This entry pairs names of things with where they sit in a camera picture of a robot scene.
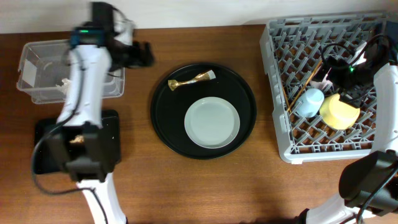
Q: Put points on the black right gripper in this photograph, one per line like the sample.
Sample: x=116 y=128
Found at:
x=337 y=79

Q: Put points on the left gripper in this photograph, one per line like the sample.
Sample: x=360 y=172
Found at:
x=136 y=60

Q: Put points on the pink cup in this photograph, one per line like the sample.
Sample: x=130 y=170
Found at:
x=321 y=83

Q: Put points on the yellow bowl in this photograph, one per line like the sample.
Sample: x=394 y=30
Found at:
x=337 y=114

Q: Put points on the wooden chopstick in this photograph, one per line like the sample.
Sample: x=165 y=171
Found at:
x=286 y=99
x=305 y=84

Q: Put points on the light blue cup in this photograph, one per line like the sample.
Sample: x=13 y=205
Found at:
x=310 y=103

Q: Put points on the white tissue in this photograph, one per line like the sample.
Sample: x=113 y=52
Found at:
x=64 y=88

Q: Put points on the gold foil wrapper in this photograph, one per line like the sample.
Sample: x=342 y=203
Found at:
x=209 y=75

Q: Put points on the food scraps and rice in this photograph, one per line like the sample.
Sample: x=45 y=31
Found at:
x=78 y=140

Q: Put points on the grey plate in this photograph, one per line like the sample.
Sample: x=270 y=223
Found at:
x=212 y=122

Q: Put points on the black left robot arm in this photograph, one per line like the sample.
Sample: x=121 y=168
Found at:
x=100 y=194

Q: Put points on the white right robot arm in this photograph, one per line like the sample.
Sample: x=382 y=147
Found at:
x=367 y=187

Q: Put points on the grey dishwasher rack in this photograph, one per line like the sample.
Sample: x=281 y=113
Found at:
x=291 y=48

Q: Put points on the round black tray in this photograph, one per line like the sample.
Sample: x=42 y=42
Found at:
x=168 y=108

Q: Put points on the clear plastic bin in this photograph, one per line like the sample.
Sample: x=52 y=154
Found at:
x=44 y=64

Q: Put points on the black rectangular tray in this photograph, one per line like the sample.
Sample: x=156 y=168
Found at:
x=94 y=159

